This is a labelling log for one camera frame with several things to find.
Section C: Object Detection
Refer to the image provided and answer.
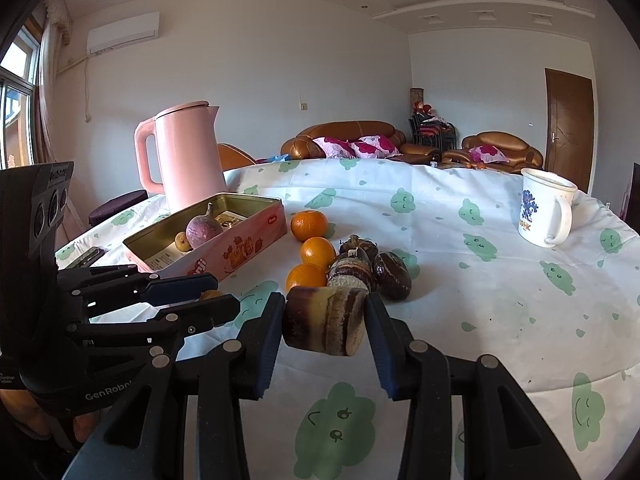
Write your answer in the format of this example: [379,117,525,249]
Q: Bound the orange tangerine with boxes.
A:
[290,210,329,242]
[285,263,326,292]
[299,236,336,272]

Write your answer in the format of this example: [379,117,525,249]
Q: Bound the purple round turnip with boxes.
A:
[186,203,224,249]

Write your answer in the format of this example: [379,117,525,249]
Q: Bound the white air conditioner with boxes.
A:
[87,12,160,56]

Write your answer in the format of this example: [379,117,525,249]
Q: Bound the small brown potato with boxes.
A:
[174,231,192,252]

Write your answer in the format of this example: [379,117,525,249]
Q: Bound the dark purple stool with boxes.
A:
[88,190,149,228]

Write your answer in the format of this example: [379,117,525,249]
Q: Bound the white cloud-print tablecloth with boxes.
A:
[56,159,639,479]

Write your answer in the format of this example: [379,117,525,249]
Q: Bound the white printed mug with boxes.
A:
[518,168,578,248]

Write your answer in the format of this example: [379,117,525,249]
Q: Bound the window with frame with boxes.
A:
[0,18,42,170]

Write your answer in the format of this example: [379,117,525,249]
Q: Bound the stacked dark chairs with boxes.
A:
[409,102,457,152]

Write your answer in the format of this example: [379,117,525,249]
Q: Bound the pink tin box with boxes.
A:
[124,193,288,281]

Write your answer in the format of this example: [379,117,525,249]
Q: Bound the brown wooden door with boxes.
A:
[544,68,594,192]

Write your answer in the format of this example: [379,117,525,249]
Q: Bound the pink electric kettle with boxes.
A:
[134,101,228,211]

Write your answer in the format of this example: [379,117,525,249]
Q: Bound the brown leather sofa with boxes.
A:
[280,120,442,165]

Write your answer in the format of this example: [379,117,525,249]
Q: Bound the black smartphone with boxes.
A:
[66,246,106,270]

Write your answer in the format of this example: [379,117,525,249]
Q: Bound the left hand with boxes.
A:
[1,389,101,443]

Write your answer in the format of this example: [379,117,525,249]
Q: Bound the pink flowered pillow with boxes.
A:
[349,136,400,159]
[469,144,510,165]

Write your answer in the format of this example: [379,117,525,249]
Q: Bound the dark brown taro root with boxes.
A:
[372,252,412,301]

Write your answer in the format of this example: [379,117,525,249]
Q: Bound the brown leather armchair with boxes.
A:
[442,131,544,174]

